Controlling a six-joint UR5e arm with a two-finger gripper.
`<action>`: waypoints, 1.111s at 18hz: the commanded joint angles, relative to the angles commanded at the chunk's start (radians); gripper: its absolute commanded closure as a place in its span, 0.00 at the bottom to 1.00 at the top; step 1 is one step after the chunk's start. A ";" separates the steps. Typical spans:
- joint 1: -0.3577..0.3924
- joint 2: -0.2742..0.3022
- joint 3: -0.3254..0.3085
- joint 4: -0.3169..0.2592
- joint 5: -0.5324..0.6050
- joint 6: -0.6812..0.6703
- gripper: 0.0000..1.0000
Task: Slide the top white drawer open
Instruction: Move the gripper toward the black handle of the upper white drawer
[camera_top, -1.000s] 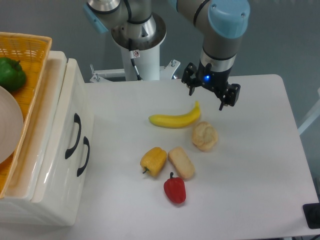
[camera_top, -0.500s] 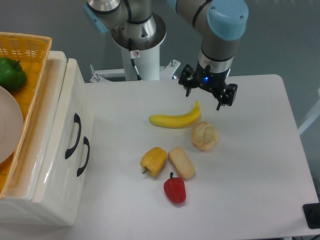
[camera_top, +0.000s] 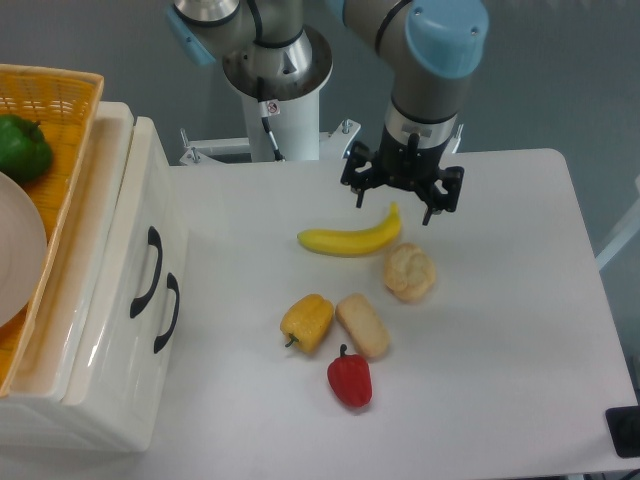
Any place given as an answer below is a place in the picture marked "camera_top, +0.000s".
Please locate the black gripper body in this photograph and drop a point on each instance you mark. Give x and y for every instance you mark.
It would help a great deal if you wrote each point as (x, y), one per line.
(405, 161)

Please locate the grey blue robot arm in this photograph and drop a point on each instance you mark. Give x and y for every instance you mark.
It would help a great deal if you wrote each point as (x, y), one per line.
(432, 47)

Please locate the white drawer cabinet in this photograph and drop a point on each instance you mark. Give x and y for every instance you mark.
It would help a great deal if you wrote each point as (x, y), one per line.
(33, 412)

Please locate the yellow banana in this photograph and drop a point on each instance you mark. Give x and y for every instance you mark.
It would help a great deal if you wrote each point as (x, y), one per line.
(354, 243)

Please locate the round bread roll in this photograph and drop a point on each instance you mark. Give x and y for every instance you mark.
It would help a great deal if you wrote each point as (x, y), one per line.
(409, 273)

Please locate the oblong bread loaf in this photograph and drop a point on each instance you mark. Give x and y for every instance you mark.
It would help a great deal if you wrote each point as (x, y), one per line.
(364, 326)

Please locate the yellow bell pepper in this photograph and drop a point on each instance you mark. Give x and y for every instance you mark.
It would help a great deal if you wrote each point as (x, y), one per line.
(306, 323)

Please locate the red bell pepper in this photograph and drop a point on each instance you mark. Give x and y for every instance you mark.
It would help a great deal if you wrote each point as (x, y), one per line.
(350, 379)

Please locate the black device at edge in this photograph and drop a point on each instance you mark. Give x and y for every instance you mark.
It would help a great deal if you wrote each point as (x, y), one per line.
(624, 426)

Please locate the green bell pepper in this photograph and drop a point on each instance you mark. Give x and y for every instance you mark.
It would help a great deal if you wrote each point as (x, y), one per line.
(25, 152)

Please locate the beige round plate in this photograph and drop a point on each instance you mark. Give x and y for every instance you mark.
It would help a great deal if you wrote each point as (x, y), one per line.
(23, 248)

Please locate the white frame bracket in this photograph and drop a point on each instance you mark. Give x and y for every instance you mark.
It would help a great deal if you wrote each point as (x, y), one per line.
(331, 144)

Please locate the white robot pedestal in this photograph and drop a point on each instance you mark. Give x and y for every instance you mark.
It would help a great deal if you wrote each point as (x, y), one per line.
(279, 90)

